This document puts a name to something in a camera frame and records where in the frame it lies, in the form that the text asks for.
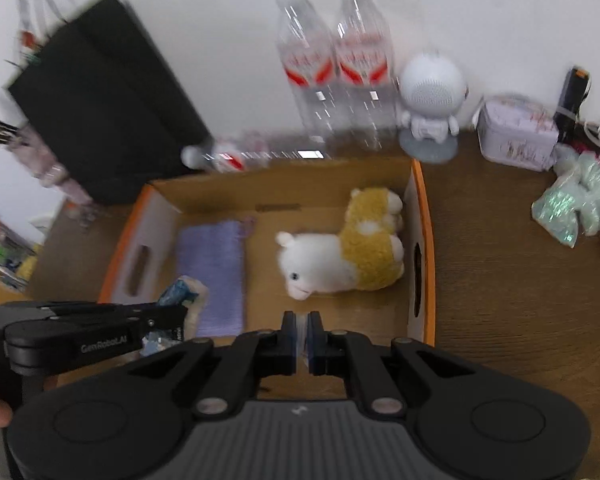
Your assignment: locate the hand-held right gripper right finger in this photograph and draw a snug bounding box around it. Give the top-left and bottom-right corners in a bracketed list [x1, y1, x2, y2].
[306, 311, 481, 418]

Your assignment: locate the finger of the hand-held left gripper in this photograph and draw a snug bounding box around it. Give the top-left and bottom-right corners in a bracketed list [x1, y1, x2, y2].
[130, 304, 188, 348]
[55, 301, 158, 315]

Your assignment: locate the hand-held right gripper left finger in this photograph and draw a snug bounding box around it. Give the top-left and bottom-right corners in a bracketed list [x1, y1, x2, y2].
[124, 311, 299, 418]

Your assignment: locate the cardboard box with orange edge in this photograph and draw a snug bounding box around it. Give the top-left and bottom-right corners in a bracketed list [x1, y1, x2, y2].
[97, 156, 437, 348]

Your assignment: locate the purple knitted pouch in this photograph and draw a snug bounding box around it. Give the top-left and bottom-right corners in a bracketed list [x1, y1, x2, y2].
[175, 217, 256, 338]

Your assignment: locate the white and yellow alpaca plush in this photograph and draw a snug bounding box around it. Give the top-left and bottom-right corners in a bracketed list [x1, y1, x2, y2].
[275, 186, 406, 302]

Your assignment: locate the colourful shelf clutter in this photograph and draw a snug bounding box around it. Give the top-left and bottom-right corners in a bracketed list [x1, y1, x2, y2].
[0, 205, 41, 291]

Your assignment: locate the artificial flower branch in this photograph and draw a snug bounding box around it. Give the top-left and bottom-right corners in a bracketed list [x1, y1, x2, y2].
[0, 102, 97, 221]

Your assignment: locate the clear water bottle red label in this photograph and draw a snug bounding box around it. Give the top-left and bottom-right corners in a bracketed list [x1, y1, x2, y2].
[274, 0, 343, 153]
[181, 132, 331, 173]
[334, 0, 398, 153]

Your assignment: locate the black paper bag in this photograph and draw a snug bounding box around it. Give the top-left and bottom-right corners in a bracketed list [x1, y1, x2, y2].
[7, 0, 216, 206]

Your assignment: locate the white robot figure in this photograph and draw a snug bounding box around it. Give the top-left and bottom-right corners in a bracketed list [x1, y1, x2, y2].
[394, 50, 471, 165]

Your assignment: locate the lavender tin box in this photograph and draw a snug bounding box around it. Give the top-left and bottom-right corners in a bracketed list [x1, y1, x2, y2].
[476, 94, 562, 172]

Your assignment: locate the black flashlight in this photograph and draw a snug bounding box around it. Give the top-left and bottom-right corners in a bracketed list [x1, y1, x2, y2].
[551, 66, 591, 145]

